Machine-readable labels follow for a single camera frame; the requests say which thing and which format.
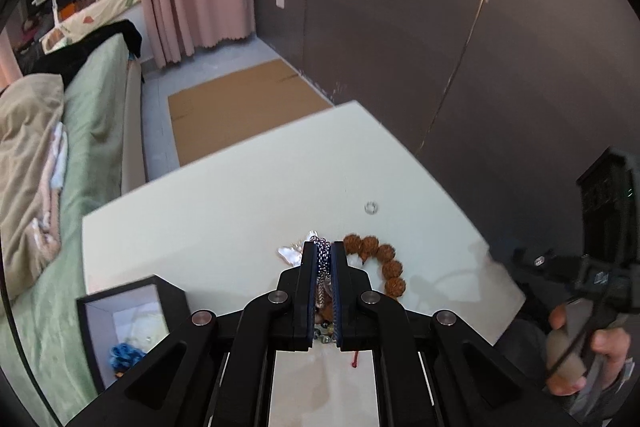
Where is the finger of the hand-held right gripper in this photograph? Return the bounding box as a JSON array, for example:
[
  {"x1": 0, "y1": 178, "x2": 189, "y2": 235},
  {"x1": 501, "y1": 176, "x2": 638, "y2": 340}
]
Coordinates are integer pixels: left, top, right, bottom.
[{"x1": 512, "y1": 247, "x2": 586, "y2": 293}]

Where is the black jewelry box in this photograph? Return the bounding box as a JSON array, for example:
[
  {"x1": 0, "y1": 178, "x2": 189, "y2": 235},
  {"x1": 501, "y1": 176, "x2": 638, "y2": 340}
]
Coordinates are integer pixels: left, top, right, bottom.
[{"x1": 76, "y1": 275, "x2": 191, "y2": 393}]

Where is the small mixed bead bracelet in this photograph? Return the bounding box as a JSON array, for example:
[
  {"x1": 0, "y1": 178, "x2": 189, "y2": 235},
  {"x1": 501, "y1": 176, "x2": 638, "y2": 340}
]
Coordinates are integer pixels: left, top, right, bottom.
[{"x1": 314, "y1": 307, "x2": 341, "y2": 345}]

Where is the black garment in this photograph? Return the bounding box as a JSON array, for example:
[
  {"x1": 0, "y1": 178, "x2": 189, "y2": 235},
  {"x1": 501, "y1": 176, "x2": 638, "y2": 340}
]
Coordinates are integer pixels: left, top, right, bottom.
[{"x1": 20, "y1": 19, "x2": 143, "y2": 80}]

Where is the white butterfly pendant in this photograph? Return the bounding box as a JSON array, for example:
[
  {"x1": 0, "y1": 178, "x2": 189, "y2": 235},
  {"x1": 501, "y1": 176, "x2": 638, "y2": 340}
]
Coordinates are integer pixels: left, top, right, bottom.
[{"x1": 276, "y1": 231, "x2": 321, "y2": 268}]

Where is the brown bead bracelet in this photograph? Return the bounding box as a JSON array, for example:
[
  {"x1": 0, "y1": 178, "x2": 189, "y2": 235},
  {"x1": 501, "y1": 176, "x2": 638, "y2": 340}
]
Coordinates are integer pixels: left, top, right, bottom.
[{"x1": 343, "y1": 233, "x2": 407, "y2": 300}]

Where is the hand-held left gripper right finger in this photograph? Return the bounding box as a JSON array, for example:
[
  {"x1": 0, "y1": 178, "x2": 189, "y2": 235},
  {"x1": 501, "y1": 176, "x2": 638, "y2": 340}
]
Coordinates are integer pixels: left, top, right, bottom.
[{"x1": 331, "y1": 241, "x2": 581, "y2": 427}]

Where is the flat brown cardboard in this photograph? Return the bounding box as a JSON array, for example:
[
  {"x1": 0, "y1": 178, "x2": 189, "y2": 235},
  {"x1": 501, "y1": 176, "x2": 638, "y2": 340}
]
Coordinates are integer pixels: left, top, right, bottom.
[{"x1": 167, "y1": 59, "x2": 333, "y2": 168}]

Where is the person's right hand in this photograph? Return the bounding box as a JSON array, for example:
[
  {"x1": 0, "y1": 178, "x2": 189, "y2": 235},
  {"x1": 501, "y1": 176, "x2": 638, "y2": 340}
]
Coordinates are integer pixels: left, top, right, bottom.
[{"x1": 545, "y1": 304, "x2": 632, "y2": 395}]

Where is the blue scrunchie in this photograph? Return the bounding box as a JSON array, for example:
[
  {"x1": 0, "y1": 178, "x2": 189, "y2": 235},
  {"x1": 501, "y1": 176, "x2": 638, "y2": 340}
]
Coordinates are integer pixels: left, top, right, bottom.
[{"x1": 109, "y1": 342, "x2": 146, "y2": 370}]

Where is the bed with green sheet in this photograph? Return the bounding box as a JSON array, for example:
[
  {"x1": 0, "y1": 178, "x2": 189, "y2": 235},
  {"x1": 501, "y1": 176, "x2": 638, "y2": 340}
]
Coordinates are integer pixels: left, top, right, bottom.
[{"x1": 0, "y1": 32, "x2": 147, "y2": 427}]

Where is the floral quilt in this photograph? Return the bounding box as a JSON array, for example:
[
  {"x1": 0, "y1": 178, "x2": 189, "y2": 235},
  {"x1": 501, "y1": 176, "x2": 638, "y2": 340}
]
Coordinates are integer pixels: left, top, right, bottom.
[{"x1": 40, "y1": 0, "x2": 142, "y2": 54}]

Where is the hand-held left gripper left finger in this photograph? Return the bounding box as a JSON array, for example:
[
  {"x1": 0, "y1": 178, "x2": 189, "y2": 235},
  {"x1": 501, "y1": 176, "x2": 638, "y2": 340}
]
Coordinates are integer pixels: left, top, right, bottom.
[{"x1": 65, "y1": 241, "x2": 332, "y2": 427}]

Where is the beige blanket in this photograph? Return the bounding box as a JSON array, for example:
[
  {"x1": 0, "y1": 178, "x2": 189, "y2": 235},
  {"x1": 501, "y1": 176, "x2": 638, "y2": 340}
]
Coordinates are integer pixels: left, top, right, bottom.
[{"x1": 0, "y1": 74, "x2": 68, "y2": 298}]

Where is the silver chain necklace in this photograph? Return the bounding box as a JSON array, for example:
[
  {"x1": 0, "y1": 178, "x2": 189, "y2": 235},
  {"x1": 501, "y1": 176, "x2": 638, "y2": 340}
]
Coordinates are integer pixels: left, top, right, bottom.
[{"x1": 311, "y1": 234, "x2": 334, "y2": 308}]

